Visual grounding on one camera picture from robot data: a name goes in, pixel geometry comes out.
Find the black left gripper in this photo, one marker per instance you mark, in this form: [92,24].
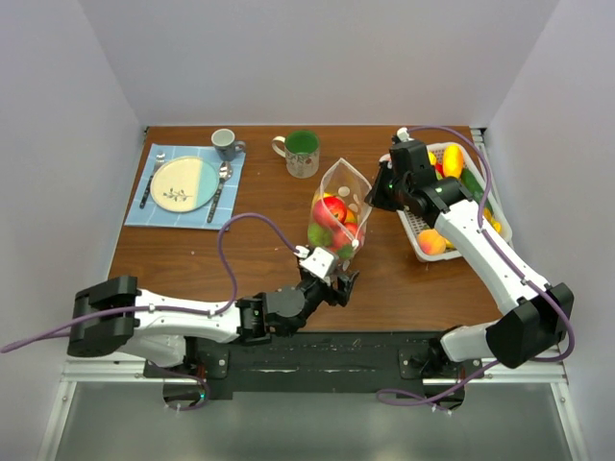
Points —
[341,293]

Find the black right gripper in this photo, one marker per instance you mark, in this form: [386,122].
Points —
[376,198]

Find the red apple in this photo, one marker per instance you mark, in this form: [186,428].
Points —
[329,212]
[349,237]

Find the clear polka-dot zip bag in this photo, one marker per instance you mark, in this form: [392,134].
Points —
[344,181]

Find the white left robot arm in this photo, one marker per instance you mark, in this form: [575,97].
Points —
[117,316]

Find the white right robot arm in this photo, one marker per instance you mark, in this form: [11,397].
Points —
[536,313]

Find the white perforated plastic basket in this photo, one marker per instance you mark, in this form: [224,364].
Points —
[414,225]

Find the yellow lemon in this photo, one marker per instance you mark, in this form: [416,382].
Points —
[431,157]

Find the peach fruit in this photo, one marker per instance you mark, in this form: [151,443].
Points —
[431,242]

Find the yellow-orange mango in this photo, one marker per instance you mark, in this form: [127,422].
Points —
[452,161]

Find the green cucumber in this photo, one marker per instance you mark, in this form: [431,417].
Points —
[468,179]

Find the green-lined floral mug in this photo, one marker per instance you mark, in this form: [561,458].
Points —
[301,152]

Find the yellow bell pepper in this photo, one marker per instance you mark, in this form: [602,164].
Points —
[491,219]

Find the grey ceramic mug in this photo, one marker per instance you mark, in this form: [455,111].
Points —
[226,145]

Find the cream and blue plate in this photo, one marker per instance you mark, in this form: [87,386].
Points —
[184,184]

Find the blue checked placemat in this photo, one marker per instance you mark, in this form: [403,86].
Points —
[154,216]

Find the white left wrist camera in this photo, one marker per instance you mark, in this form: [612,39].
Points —
[319,262]

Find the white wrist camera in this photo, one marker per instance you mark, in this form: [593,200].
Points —
[319,262]
[402,135]

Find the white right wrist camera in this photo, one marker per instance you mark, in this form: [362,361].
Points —
[402,135]

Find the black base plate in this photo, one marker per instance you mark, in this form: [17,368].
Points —
[319,362]

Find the black-handled spoon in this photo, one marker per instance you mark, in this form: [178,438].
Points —
[225,173]

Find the black-handled fork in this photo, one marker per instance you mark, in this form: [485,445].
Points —
[159,162]

